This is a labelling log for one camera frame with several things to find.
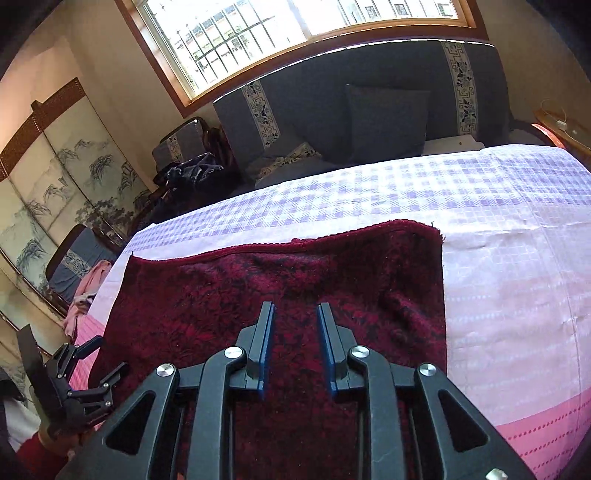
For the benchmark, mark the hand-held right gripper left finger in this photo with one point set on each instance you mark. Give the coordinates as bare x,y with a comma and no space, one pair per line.
264,350

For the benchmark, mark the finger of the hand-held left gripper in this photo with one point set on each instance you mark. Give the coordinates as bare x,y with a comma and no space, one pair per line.
69,362
99,398

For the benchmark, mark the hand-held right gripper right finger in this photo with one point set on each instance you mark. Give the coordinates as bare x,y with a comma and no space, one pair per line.
327,350

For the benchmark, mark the dark red knit sweater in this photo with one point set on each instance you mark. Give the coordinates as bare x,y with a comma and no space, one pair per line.
323,267

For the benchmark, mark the pile of pink clothes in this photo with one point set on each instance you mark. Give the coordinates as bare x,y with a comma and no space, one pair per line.
90,281

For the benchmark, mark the wooden armchair with pink clothes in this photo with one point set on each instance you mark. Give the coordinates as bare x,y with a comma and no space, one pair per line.
74,263

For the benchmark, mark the pile of black clothes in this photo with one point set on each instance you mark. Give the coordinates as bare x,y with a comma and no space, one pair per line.
194,173

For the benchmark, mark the wooden armchair with black clothes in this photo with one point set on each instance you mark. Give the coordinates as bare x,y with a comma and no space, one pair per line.
184,138

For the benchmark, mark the painted folding screen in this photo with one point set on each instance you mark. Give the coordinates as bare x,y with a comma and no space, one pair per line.
55,184

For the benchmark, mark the floral patterned cushion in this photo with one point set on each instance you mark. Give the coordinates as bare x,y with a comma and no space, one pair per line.
293,159

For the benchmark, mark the pink checked tablecloth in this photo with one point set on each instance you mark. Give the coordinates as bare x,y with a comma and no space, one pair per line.
508,277

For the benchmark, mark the blue grey cushion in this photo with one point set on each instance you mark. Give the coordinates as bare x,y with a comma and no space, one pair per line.
279,141

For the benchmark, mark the plain blue pillow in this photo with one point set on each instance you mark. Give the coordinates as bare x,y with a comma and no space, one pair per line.
383,124

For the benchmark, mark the blue patterned sofa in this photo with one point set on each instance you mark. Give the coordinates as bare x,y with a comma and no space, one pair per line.
314,92

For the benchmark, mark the wooden framed window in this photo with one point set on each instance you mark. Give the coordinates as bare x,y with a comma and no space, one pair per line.
231,37

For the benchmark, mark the small white device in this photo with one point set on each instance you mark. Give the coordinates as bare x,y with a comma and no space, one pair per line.
561,124

